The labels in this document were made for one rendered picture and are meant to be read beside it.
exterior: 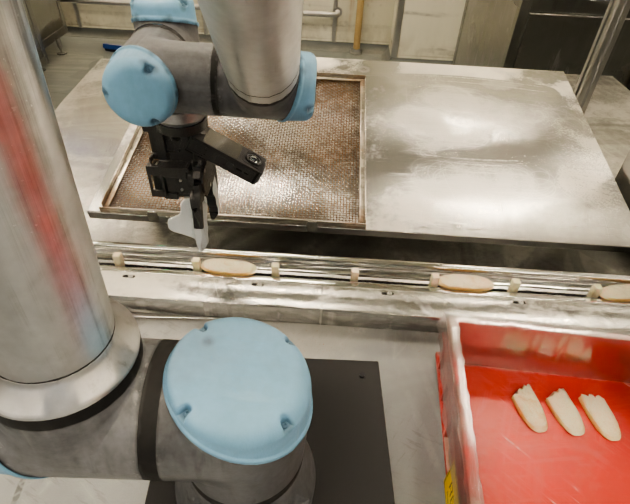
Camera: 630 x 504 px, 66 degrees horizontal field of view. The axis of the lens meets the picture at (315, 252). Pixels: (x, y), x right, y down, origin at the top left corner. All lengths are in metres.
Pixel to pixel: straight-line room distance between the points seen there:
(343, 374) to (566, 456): 0.32
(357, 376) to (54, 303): 0.43
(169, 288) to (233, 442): 0.50
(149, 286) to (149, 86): 0.41
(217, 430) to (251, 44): 0.27
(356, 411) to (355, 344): 0.18
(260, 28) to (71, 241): 0.18
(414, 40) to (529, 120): 3.04
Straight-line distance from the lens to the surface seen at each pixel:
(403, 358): 0.79
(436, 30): 4.25
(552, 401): 0.81
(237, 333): 0.41
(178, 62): 0.55
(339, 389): 0.65
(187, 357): 0.40
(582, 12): 2.55
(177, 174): 0.73
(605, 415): 0.83
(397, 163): 1.05
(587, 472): 0.78
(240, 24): 0.34
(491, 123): 1.22
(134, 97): 0.54
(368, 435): 0.63
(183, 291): 0.83
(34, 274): 0.31
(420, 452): 0.72
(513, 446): 0.76
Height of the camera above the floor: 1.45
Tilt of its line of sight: 41 degrees down
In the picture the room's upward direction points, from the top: 3 degrees clockwise
